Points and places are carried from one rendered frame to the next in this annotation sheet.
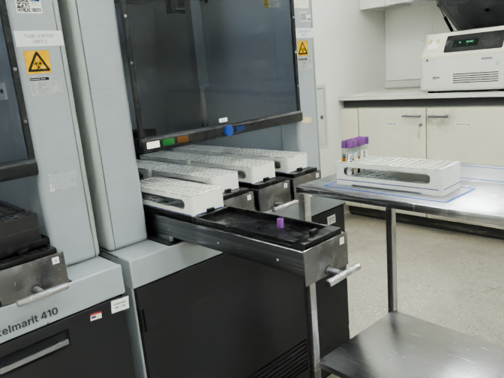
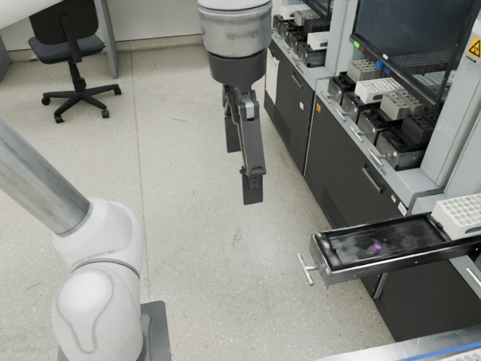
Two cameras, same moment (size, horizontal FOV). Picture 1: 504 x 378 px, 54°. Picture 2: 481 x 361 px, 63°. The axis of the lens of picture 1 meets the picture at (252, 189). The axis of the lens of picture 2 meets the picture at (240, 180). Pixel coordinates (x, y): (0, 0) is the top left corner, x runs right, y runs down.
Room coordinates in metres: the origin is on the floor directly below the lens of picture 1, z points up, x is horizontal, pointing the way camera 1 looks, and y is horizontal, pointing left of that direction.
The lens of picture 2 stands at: (1.04, -0.81, 1.62)
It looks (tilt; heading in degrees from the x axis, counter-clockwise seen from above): 41 degrees down; 119
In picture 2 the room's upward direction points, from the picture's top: straight up
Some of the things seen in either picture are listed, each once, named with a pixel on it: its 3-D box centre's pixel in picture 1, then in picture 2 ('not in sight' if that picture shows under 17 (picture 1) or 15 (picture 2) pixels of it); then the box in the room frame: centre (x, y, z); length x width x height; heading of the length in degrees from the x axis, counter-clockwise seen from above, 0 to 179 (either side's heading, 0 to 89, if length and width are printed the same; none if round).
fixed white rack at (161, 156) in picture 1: (173, 163); not in sight; (1.78, 0.28, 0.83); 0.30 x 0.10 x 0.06; 43
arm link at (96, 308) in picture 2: not in sight; (97, 315); (0.56, -0.57, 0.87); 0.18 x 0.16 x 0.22; 127
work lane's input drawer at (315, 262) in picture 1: (219, 227); (426, 237); (1.13, 0.09, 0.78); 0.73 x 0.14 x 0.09; 43
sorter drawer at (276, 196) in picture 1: (206, 182); not in sight; (1.65, 0.15, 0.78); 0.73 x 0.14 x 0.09; 43
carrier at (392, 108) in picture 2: not in sight; (391, 107); (0.89, 0.62, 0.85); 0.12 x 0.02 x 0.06; 134
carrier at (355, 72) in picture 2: not in sight; (355, 72); (0.68, 0.84, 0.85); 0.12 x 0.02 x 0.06; 133
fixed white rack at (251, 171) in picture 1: (231, 170); not in sight; (1.55, 0.06, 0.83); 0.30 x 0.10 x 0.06; 43
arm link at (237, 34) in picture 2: not in sight; (235, 24); (0.79, -0.37, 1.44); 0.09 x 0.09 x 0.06
